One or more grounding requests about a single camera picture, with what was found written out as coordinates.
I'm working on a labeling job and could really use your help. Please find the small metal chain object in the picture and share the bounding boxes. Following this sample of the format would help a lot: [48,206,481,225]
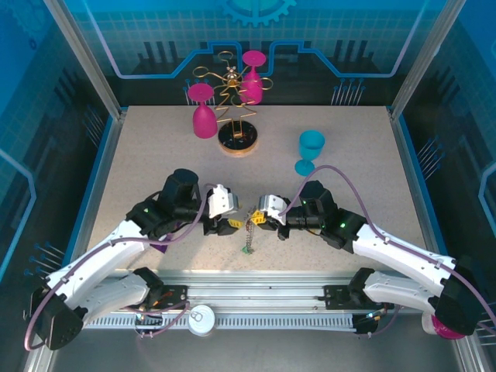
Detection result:
[240,211,257,257]

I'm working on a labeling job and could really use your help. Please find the blue plastic goblet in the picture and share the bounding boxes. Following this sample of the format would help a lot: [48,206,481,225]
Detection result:
[294,129,326,177]

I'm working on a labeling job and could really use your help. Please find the pink wine glass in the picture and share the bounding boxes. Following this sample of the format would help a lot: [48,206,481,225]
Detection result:
[239,50,267,105]
[187,83,219,140]

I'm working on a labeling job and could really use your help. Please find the white tin can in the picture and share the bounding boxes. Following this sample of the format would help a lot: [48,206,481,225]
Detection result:
[188,303,216,336]

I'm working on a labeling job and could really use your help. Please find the pink and white cup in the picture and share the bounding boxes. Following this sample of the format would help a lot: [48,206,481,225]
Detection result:
[421,312,466,341]

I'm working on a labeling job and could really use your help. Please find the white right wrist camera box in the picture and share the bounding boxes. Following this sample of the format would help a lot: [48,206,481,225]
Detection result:
[256,193,291,226]

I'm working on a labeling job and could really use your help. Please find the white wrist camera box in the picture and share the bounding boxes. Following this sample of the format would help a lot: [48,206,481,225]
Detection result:
[256,193,291,226]
[207,184,242,219]

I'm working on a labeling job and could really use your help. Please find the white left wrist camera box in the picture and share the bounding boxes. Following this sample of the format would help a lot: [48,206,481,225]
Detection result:
[207,184,242,219]

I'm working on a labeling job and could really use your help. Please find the aluminium frame rail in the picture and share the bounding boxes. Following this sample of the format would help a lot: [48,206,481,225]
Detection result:
[83,270,439,315]

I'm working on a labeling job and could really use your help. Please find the gold wire glass rack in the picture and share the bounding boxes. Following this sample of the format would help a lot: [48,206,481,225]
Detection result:
[192,50,274,158]

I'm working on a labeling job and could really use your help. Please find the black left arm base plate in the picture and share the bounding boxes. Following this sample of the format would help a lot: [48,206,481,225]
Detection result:
[149,284,189,311]

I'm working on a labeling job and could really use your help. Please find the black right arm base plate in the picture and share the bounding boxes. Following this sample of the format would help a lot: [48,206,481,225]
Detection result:
[323,284,395,311]

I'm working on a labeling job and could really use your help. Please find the white slotted cable duct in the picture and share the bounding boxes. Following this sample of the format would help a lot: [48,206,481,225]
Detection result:
[83,312,356,331]

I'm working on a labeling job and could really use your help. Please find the aluminium frame post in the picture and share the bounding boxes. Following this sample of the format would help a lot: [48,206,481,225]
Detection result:
[44,0,128,119]
[388,0,457,120]

